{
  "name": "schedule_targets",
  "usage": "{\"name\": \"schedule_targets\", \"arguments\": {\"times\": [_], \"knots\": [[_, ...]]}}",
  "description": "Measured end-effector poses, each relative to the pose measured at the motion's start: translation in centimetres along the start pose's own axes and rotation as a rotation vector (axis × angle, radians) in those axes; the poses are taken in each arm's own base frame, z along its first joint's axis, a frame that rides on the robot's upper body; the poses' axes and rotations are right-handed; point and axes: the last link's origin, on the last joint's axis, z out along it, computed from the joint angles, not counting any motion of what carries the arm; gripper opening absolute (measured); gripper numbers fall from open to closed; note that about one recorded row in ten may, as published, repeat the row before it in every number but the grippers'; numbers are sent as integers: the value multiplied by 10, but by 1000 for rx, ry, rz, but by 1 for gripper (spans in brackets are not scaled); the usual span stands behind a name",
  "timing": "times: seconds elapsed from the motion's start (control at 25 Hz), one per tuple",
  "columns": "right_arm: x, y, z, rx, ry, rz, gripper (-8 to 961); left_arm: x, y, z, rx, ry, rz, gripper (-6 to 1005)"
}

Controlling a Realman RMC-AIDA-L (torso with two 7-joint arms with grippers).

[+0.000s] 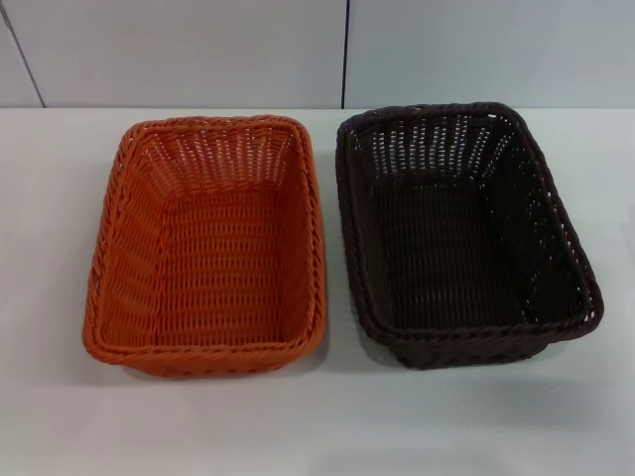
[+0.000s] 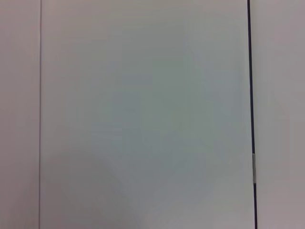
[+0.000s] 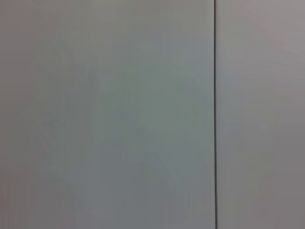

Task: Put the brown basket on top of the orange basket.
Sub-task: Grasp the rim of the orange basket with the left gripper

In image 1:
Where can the orange woven plastic basket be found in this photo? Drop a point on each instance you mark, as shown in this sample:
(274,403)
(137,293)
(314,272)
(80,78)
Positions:
(208,258)

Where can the dark brown woven plastic basket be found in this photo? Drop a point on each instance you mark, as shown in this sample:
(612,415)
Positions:
(446,248)

